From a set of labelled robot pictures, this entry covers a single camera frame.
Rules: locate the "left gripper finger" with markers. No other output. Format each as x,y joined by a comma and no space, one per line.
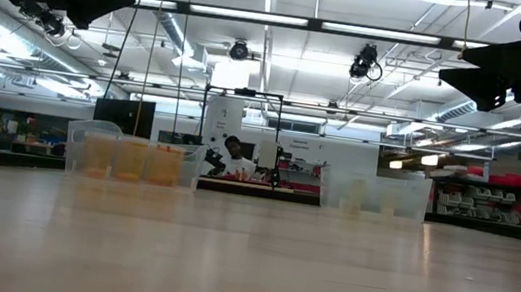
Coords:
95,0

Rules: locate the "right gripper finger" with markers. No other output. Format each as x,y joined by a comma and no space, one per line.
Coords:
504,59
487,90

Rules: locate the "orange pill bottle white cap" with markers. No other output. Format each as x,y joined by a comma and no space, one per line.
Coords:
131,161

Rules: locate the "clear plastic bin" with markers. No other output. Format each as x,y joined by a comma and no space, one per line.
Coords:
369,201
75,142

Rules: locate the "rack of grey storage bins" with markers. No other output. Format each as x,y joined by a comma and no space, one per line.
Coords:
474,204

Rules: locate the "black monitor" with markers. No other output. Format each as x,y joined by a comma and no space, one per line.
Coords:
123,117

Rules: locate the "white pillar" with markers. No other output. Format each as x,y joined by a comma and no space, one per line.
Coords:
224,116

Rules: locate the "black ceiling camera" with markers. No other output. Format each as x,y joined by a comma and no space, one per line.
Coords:
45,19
365,61
239,50

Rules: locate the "white wall sign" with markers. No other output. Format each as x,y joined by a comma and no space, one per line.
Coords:
330,152

